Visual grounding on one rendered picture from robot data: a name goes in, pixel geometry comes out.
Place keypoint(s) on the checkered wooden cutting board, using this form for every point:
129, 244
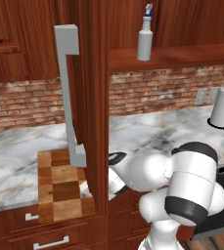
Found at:
63, 192

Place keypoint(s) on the open wooden cabinet door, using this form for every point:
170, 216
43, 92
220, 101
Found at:
95, 97

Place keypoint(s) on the closed wooden wall cabinet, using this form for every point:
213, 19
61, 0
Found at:
22, 35

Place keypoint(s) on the open wooden wall cabinet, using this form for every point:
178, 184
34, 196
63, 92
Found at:
188, 39

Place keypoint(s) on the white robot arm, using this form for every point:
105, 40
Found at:
182, 182

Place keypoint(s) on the white paper towel roll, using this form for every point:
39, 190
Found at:
222, 109

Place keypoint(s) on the wooden drawer front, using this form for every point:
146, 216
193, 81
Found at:
51, 237
12, 218

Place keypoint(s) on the white spray bottle blue nozzle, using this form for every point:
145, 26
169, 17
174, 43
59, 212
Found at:
145, 44

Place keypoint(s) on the grey wall outlet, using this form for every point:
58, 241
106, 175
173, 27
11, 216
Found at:
213, 94
201, 96

